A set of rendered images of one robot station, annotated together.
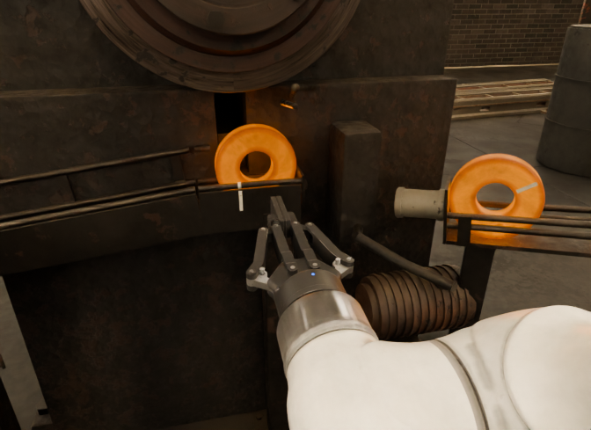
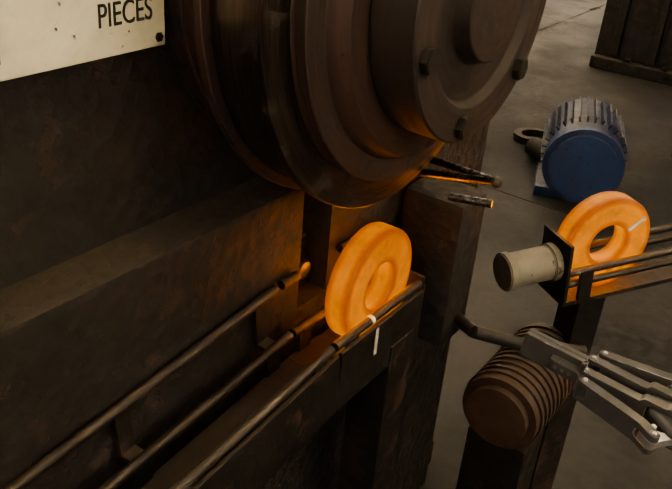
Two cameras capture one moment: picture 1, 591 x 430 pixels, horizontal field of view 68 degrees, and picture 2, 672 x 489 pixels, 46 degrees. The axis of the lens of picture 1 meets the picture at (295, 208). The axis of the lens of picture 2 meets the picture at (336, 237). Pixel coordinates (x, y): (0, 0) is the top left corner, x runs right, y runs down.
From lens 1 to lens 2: 78 cm
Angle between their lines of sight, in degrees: 39
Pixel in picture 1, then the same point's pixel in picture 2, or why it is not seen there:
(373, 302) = (519, 405)
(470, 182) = (588, 231)
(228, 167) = (357, 300)
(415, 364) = not seen: outside the picture
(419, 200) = (537, 264)
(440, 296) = not seen: hidden behind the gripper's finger
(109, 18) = (298, 141)
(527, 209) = (635, 245)
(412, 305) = (550, 390)
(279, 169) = (398, 277)
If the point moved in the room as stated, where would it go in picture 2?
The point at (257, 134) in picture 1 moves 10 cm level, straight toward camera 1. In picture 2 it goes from (387, 241) to (453, 275)
